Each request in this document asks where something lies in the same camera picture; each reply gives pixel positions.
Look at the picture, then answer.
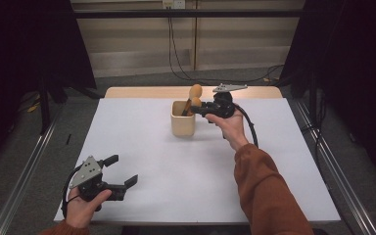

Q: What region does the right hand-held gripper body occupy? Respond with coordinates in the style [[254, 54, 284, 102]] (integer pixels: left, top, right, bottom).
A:
[[209, 83, 249, 119]]

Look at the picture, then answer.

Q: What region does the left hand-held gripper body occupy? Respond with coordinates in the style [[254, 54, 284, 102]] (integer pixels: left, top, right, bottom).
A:
[[70, 155, 127, 203]]

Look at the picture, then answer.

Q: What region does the small black makeup brush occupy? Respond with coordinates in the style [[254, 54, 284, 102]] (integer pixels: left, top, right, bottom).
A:
[[185, 97, 203, 118]]

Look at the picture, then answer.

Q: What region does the large black makeup brush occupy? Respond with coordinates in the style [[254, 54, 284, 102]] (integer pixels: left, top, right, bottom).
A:
[[181, 83, 204, 118]]

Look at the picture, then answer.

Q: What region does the beige square cup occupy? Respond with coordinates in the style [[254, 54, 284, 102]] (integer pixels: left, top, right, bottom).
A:
[[170, 100, 197, 137]]

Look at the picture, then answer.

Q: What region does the person's right hand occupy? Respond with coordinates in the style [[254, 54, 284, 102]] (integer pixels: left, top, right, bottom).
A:
[[212, 109, 250, 152]]

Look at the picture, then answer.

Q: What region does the person's left hand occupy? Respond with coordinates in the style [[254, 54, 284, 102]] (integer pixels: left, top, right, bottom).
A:
[[65, 189, 113, 229]]

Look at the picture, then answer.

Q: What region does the white table sheet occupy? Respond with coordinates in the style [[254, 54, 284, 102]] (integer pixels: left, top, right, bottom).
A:
[[53, 97, 342, 225]]

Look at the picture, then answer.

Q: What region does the light wooden table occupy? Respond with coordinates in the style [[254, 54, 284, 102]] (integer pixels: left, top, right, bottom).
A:
[[104, 85, 283, 100]]

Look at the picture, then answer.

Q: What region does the black metal stand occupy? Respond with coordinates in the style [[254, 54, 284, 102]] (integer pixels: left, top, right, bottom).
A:
[[307, 70, 319, 125], [38, 77, 52, 135]]

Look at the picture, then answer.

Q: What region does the yellow floor object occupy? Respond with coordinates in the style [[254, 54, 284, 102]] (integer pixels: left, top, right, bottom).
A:
[[26, 94, 42, 114]]

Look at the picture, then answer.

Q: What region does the black horizontal bar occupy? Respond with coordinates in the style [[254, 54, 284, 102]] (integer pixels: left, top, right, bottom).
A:
[[72, 9, 306, 20]]

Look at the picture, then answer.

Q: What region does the black curtain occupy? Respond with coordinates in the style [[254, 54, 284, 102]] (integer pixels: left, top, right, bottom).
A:
[[278, 0, 376, 188], [0, 0, 98, 175]]

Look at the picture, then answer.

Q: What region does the right hand-held gripper cable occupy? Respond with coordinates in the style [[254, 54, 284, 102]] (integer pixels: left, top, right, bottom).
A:
[[234, 103, 259, 149]]

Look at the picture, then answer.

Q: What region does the hand-held gripper cable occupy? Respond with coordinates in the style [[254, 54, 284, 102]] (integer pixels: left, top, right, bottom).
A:
[[61, 164, 85, 219], [234, 103, 259, 149]]

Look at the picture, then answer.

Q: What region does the left hand-held gripper cable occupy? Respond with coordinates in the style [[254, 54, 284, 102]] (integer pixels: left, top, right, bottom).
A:
[[61, 164, 85, 219]]

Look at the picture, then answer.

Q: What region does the black wall cable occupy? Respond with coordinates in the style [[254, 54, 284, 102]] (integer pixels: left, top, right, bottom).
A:
[[167, 17, 285, 84]]

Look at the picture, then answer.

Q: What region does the aluminium floor rail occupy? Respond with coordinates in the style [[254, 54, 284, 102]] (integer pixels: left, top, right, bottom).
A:
[[293, 99, 376, 235], [0, 107, 64, 235]]

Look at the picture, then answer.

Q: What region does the white wall socket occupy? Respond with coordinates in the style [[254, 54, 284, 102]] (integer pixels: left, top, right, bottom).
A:
[[162, 0, 186, 10]]

